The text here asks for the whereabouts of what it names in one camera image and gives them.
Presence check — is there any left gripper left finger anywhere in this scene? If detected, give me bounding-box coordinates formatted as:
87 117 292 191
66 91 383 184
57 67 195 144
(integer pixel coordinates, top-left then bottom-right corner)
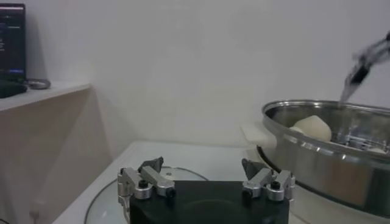
117 156 177 201

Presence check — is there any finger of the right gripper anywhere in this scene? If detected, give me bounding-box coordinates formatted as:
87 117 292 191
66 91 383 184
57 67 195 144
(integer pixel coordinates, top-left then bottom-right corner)
338 30 390 104

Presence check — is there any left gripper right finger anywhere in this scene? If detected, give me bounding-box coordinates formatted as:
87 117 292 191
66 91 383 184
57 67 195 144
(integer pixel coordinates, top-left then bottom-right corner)
241 158 297 202

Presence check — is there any glass lid with cream handle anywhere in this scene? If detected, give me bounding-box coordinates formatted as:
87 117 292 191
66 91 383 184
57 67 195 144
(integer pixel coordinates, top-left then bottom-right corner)
84 166 211 224

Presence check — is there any black computer mouse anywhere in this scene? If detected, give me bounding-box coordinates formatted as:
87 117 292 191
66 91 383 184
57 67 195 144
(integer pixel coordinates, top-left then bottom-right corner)
0 80 28 99

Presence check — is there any perforated steel steamer basket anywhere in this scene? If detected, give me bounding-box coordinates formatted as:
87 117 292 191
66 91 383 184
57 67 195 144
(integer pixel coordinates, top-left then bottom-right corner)
242 99 390 219

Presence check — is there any cream electric cooker base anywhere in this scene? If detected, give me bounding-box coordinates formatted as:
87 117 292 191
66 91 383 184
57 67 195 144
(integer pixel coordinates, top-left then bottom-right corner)
246 145 390 224

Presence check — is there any white side table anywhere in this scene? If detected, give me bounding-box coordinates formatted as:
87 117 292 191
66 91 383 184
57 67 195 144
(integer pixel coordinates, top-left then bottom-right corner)
0 80 91 112

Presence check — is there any black monitor screen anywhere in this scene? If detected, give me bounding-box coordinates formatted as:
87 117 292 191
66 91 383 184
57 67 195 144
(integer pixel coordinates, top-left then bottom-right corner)
0 2 27 83

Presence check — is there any coiled grey cable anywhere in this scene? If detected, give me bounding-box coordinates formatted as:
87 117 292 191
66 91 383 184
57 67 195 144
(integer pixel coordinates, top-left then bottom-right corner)
26 78 52 90

